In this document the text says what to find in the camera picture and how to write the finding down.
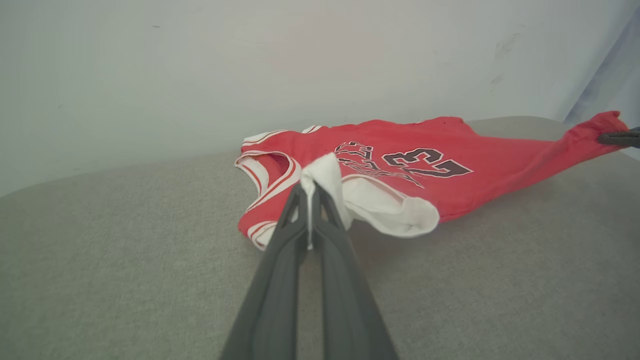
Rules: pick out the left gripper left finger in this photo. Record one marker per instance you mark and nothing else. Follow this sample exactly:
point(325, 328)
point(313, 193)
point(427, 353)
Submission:
point(270, 310)

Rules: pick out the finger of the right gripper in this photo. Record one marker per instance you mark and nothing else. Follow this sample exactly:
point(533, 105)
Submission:
point(622, 138)

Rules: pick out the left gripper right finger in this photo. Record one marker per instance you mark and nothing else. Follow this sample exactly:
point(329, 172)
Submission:
point(345, 310)

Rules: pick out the red white basketball jersey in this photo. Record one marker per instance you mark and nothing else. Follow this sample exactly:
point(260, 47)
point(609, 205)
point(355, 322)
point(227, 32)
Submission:
point(450, 150)

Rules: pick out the grey fabric sofa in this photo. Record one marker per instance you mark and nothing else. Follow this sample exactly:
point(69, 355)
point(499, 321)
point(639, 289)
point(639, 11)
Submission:
point(125, 260)

